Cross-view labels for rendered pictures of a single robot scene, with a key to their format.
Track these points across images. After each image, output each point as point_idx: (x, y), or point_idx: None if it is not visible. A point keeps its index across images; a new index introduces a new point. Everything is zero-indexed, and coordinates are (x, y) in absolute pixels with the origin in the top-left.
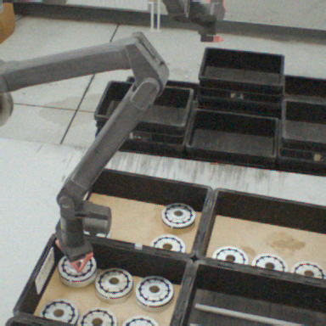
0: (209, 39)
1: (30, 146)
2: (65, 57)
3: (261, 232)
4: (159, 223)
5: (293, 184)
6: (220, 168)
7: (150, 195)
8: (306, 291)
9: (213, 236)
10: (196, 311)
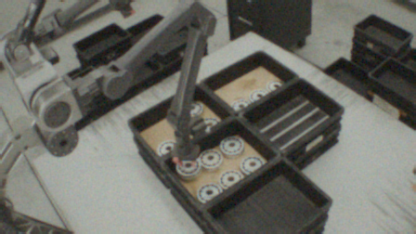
0: (129, 14)
1: None
2: (157, 32)
3: (232, 88)
4: None
5: (202, 65)
6: (162, 84)
7: (167, 111)
8: (289, 90)
9: None
10: None
